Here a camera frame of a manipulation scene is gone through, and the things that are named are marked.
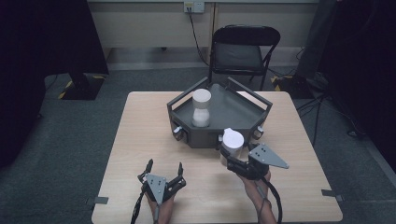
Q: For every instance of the person's left hand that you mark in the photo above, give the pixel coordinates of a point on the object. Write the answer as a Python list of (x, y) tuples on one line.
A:
[(165, 208)]

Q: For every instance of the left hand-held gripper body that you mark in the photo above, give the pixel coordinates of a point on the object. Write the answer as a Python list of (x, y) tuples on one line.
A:
[(157, 185)]

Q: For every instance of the black stand with striped tape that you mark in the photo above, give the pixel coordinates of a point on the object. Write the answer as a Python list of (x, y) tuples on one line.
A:
[(295, 88), (82, 88)]

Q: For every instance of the black folding chair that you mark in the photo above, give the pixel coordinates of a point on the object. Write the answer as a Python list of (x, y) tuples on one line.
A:
[(239, 53)]

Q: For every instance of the black curtain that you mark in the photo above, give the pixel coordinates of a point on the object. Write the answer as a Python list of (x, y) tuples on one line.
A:
[(37, 62), (364, 62)]

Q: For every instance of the grey table edge bracket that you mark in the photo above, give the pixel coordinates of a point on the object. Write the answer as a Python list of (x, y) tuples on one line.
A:
[(332, 195), (98, 200)]

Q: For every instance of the grey corner storage rack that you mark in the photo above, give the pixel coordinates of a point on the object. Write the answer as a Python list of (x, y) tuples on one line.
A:
[(230, 109)]

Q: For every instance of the black rack hook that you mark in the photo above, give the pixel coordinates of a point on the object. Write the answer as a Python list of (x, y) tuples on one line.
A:
[(258, 132), (219, 138)]

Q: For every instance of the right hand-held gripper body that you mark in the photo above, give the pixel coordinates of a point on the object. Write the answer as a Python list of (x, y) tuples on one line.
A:
[(264, 157)]

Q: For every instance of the person's right hand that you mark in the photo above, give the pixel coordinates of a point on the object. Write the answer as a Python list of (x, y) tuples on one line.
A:
[(257, 186)]

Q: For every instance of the white wall socket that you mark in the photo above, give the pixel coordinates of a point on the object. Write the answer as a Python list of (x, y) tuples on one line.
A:
[(193, 6)]

